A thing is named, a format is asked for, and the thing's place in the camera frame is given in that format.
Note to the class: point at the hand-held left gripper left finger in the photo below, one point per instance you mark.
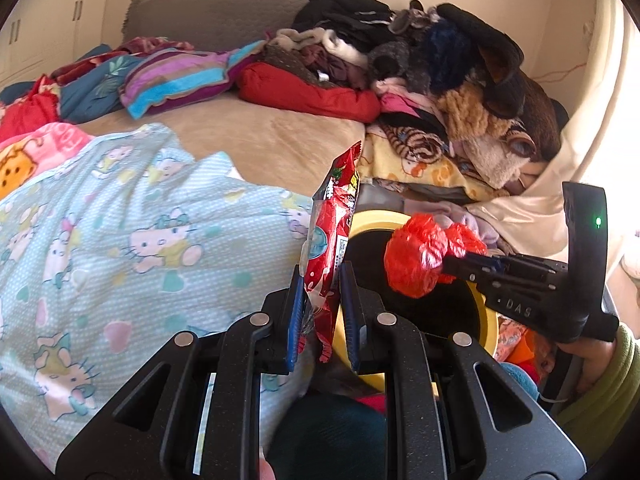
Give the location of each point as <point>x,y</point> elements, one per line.
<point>296,315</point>

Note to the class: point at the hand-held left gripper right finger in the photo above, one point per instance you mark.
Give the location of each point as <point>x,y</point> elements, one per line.
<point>350,320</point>

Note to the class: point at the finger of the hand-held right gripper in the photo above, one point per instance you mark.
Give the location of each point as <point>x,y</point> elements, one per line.
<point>480,261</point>
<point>462,277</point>

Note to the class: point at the red snack packet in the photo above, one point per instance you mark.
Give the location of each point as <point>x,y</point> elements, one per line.
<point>332,240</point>

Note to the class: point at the yellow rimmed bin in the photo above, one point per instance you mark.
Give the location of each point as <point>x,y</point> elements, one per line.
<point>372,220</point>

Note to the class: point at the person's right forearm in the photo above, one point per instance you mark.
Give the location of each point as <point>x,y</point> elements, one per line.
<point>620,390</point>

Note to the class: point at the person's right hand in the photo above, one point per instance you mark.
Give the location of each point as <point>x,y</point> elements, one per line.
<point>595,360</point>

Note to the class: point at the lavender fleece cloth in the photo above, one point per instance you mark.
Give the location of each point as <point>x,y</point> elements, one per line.
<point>470,220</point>

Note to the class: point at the orange floral cloth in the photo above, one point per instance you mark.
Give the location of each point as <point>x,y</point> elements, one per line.
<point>515,340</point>

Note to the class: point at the cream plush cloth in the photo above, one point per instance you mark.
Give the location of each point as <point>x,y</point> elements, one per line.
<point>500,160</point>

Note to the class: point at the yellow cartoon blanket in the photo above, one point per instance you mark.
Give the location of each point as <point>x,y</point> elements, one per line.
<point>425,170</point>

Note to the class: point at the dark teal cloth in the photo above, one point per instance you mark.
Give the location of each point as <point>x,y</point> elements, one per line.
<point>330,435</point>

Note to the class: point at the tiger striped cloth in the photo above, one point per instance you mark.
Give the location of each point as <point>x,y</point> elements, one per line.
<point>415,142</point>

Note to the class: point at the tan fleece garment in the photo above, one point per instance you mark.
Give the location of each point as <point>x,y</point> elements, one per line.
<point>465,110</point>

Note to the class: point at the pile of clothes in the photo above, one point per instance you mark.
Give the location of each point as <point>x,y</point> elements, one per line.
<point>590,135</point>

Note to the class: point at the beige bed sheet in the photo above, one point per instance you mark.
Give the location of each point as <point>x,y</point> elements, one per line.
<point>250,145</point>

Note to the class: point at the pink garment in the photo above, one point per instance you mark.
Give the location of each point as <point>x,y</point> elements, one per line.
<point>400,102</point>

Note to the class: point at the light blue cartoon cat blanket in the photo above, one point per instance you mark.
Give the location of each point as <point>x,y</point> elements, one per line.
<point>125,260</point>

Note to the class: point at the dark blue fuzzy garment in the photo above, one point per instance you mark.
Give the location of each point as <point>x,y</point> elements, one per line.
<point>450,50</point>

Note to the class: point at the grey speckled garment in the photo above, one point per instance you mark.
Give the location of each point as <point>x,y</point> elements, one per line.
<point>395,57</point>

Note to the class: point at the red padded jacket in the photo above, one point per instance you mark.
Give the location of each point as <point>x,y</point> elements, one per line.
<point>300,90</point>

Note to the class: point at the black fleece garment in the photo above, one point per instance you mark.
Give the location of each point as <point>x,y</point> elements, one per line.
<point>480,30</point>

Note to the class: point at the mauve garment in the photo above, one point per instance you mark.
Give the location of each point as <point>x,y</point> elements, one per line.
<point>330,67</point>

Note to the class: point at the purple striped blanket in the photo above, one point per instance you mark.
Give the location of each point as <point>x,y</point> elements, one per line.
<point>175,75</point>

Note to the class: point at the white and beige garment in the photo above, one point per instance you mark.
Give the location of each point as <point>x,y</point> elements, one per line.
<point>300,37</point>

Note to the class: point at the black jacket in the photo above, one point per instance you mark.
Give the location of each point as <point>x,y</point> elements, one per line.
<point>340,5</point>

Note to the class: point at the blue floral quilt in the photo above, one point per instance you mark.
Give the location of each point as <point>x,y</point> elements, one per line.
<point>95,90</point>

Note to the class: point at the pink blanket with yellow bear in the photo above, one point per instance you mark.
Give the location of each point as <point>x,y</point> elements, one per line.
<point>50,140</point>

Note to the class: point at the maroon blanket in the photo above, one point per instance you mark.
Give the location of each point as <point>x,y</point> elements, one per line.
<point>150,45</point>

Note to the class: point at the grey headboard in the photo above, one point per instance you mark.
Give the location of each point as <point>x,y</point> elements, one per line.
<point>215,15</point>

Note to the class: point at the red floral cloth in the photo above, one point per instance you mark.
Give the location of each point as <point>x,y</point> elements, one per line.
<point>25,115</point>

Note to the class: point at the cream wardrobe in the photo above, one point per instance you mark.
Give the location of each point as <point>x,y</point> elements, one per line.
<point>40,25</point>

